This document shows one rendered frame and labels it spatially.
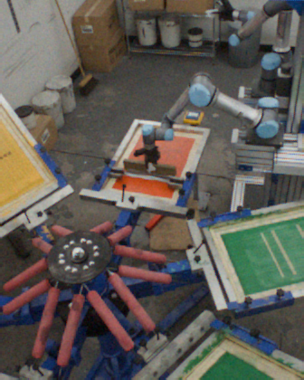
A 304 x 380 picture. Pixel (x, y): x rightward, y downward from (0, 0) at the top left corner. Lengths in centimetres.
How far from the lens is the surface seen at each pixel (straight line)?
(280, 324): 328
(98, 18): 557
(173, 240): 362
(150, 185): 274
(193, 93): 228
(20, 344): 342
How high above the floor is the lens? 289
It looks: 43 degrees down
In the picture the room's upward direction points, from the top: 7 degrees counter-clockwise
